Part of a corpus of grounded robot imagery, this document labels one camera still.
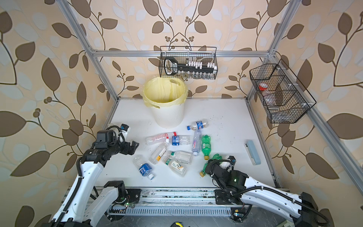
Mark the green bottle yellow cap front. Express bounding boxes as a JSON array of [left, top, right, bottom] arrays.
[[199, 153, 222, 177]]

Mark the clear bottle blue label white cap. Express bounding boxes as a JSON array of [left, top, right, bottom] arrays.
[[133, 155, 155, 180]]

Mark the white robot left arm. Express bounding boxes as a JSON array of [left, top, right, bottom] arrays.
[[42, 126, 139, 227]]

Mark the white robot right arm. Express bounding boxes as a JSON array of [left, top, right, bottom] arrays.
[[204, 159, 331, 227]]

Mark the white ribbed trash bin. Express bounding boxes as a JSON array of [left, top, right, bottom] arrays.
[[148, 103, 184, 129]]

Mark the yellow plastic bin liner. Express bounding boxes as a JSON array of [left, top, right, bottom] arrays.
[[141, 77, 188, 109]]

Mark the clear bottle yellow label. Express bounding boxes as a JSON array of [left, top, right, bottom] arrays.
[[149, 142, 169, 165]]

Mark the clear bottle red label red cap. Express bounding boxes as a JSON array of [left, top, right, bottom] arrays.
[[146, 132, 177, 145]]

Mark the clear bottle green neck band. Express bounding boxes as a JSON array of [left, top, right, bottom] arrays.
[[166, 151, 193, 165]]

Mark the clear bottle green white label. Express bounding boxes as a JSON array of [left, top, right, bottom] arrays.
[[163, 158, 187, 177]]

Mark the clear bottle purple label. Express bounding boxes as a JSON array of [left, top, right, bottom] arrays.
[[192, 130, 202, 156]]

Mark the clear bottle blue label middle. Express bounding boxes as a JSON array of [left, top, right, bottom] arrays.
[[170, 135, 191, 146]]

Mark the light blue grey case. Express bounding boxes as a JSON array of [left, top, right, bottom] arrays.
[[244, 140, 261, 166]]

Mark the black white tool in basket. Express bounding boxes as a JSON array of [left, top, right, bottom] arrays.
[[163, 57, 218, 76]]

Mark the red cap item in basket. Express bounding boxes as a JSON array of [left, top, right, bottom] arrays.
[[259, 83, 268, 91]]

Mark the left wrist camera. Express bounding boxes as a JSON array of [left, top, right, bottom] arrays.
[[120, 124, 130, 138]]

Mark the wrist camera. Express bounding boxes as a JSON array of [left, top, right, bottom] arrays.
[[120, 124, 130, 138], [226, 156, 236, 169]]

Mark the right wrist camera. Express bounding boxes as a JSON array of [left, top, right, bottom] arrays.
[[226, 156, 236, 169]]

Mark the metal base rail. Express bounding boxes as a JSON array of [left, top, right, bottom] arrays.
[[96, 187, 293, 216]]

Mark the black wire basket back wall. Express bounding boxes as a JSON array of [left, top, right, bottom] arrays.
[[159, 45, 218, 80]]

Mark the black wire basket wall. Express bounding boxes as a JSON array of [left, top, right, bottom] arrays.
[[159, 45, 218, 80], [249, 60, 316, 124]]

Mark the black wire basket right wall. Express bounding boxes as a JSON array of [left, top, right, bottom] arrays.
[[249, 60, 316, 124]]

